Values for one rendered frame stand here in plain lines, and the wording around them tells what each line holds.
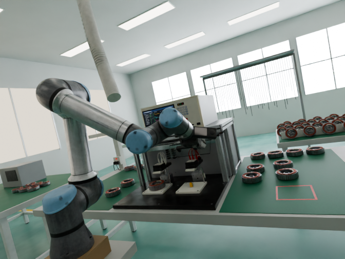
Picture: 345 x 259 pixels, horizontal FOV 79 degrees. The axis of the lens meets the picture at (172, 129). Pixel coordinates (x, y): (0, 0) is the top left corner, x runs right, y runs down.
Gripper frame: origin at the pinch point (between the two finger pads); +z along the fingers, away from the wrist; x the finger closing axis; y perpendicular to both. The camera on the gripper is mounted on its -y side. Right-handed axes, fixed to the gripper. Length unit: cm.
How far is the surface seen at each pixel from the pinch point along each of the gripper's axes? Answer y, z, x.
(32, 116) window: 487, 157, -183
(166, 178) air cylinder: 42, 38, 8
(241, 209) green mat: -12.5, 10.3, 29.1
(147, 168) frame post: 60, 41, -1
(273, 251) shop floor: -16, 114, 56
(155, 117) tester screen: 41, 17, -30
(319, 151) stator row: -57, 76, -12
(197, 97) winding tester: 8.2, 12.5, -35.8
